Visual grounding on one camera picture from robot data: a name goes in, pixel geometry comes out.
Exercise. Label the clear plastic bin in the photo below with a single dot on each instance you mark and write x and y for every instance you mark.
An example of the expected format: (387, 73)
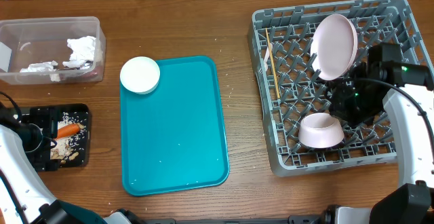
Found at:
(28, 41)

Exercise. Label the black waste tray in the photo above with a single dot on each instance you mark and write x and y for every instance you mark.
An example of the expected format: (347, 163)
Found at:
(82, 159)

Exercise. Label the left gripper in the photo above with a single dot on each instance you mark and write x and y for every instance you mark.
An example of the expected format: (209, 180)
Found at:
(39, 116)

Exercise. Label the pink bowl with nuts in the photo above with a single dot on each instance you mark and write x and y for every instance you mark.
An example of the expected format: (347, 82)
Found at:
(320, 131)

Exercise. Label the large pink plate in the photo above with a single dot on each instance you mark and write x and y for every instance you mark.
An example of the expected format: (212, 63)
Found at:
(335, 45)

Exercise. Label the white napkin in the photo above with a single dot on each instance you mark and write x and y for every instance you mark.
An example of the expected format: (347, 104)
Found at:
(83, 49)

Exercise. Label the teal serving tray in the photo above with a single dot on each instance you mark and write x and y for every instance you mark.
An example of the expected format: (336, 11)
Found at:
(173, 138)

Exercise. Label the wooden chopstick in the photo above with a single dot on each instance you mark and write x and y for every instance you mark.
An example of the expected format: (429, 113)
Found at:
(273, 66)

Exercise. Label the white bowl with crumbs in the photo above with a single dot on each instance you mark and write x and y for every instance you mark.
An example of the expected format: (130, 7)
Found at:
(140, 75)

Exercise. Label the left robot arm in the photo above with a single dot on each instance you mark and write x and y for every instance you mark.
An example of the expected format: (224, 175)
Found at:
(25, 197)

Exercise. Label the pile of nuts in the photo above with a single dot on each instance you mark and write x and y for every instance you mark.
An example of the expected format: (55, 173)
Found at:
(64, 149)

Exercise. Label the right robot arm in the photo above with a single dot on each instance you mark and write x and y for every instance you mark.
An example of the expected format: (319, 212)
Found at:
(405, 92)

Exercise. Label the grey dishwasher rack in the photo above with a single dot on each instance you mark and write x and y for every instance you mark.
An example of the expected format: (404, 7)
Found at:
(303, 92)

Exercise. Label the orange carrot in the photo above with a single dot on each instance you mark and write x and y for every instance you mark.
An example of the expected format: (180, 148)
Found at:
(68, 130)

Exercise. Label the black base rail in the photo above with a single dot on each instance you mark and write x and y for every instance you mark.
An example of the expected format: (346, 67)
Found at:
(294, 219)

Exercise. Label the spilled rice grains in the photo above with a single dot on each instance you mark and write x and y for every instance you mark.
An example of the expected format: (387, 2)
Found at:
(75, 118)

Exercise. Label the white plastic fork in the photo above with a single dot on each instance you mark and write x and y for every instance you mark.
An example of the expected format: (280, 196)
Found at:
(267, 56)

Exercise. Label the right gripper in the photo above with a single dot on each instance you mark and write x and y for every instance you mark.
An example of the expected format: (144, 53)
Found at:
(339, 108)

